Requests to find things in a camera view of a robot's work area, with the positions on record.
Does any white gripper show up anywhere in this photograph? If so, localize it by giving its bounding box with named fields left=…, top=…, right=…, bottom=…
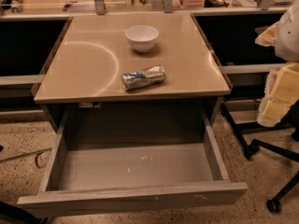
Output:
left=255, top=0, right=299, bottom=127

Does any silver blue redbull can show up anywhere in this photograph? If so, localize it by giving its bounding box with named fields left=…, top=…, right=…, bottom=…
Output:
left=121, top=65, right=166, bottom=91

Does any grey cabinet with beige top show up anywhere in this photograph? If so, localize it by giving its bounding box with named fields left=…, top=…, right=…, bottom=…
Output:
left=30, top=11, right=234, bottom=133

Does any grey open top drawer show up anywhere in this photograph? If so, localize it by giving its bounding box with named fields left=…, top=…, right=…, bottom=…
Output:
left=18, top=103, right=248, bottom=217

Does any black office chair base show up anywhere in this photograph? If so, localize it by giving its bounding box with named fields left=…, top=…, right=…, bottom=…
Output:
left=221, top=104, right=299, bottom=213

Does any white ceramic bowl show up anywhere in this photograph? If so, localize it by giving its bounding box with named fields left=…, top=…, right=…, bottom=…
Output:
left=125, top=25, right=159, bottom=53

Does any black cable on floor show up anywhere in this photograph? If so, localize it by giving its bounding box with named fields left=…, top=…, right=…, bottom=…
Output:
left=34, top=149, right=52, bottom=170

